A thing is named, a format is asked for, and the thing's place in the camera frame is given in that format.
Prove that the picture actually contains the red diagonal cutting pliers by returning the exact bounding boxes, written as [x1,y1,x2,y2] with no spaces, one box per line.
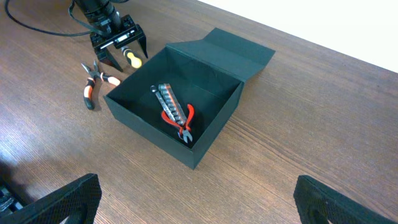
[161,104,195,144]

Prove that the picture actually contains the orange black needle-nose pliers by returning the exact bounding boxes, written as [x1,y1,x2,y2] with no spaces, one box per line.
[81,60,121,110]

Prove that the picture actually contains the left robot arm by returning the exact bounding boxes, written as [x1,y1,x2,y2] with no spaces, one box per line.
[68,0,148,71]

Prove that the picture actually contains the black open gift box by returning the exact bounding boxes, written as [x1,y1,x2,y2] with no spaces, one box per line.
[104,28,275,169]

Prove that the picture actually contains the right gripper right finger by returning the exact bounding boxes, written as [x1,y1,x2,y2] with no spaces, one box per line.
[294,175,396,224]

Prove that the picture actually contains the silver ratchet wrench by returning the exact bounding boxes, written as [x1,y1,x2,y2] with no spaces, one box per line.
[150,85,174,120]

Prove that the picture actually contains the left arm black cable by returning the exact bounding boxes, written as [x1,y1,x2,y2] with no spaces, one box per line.
[4,0,106,37]

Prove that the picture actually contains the orange socket holder rail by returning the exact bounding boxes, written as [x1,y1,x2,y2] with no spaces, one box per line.
[158,83,187,125]

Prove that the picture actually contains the yellow black stubby screwdriver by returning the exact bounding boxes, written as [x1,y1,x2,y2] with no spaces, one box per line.
[121,46,142,69]

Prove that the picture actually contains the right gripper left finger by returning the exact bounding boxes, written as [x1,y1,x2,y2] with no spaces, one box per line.
[1,173,102,224]

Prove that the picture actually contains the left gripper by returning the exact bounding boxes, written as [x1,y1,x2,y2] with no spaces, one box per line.
[90,15,148,72]

